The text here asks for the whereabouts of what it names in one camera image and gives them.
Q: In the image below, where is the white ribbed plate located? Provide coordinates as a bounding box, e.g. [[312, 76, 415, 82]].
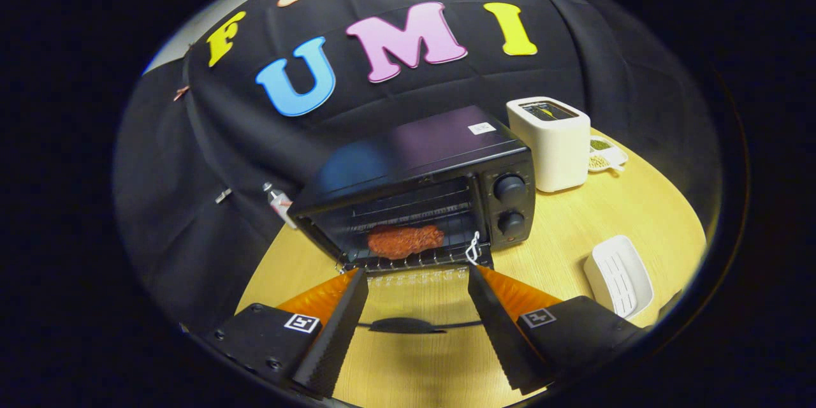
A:
[[583, 235, 655, 321]]

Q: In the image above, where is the white toaster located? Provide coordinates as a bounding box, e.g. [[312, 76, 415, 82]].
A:
[[507, 97, 592, 193]]

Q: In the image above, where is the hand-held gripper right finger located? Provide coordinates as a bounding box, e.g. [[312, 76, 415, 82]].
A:
[[467, 265, 646, 396]]

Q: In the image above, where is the black toaster oven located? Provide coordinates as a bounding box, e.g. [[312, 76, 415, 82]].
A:
[[290, 105, 536, 335]]

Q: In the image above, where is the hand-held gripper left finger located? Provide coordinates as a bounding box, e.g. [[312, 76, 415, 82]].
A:
[[205, 268, 370, 399]]

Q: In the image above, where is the red meat slice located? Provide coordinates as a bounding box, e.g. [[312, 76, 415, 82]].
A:
[[367, 224, 446, 261]]

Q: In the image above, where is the white divided dish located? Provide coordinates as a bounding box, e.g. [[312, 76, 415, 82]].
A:
[[588, 137, 629, 173]]

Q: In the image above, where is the black backdrop cloth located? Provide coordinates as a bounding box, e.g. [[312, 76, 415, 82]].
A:
[[113, 0, 724, 332]]

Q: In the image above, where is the small clear bottle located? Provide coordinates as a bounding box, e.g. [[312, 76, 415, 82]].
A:
[[263, 182, 298, 230]]

